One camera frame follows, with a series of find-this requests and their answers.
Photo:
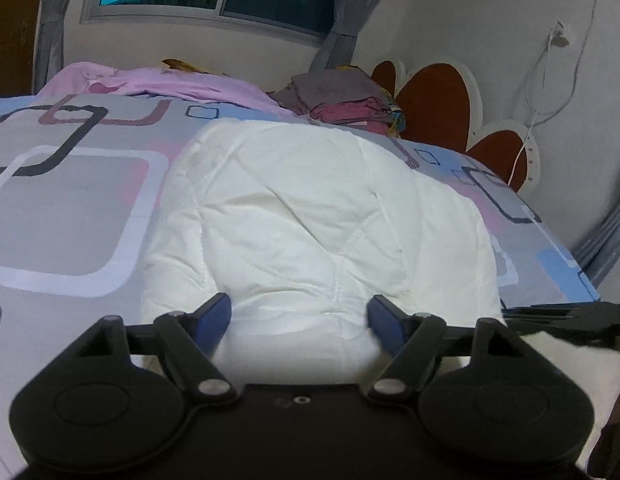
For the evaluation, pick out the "pink blanket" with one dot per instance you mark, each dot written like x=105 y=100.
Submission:
x=154 y=82

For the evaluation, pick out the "grey folded cloth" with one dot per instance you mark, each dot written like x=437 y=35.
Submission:
x=335 y=87

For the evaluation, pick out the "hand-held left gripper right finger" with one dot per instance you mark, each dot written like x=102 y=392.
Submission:
x=385 y=322

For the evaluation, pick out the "yellow cloth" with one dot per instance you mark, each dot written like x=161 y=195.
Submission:
x=187 y=65

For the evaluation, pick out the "person's right forearm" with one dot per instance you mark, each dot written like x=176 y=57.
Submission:
x=612 y=452

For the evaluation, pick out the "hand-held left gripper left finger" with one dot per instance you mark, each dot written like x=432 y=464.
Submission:
x=214 y=317

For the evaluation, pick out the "brown heart-shaped headboard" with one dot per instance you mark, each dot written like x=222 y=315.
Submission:
x=435 y=105

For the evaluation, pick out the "white quilted duvet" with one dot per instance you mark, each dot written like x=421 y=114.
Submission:
x=290 y=220

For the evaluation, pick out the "patterned grey bed sheet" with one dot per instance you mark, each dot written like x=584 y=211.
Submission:
x=64 y=200

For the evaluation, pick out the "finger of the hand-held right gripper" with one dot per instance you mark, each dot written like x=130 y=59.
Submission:
x=585 y=321

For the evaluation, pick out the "grey curtain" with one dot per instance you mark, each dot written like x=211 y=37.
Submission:
x=52 y=15
x=607 y=245
x=342 y=15

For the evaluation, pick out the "pink folded cloth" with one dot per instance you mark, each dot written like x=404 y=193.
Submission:
x=355 y=112

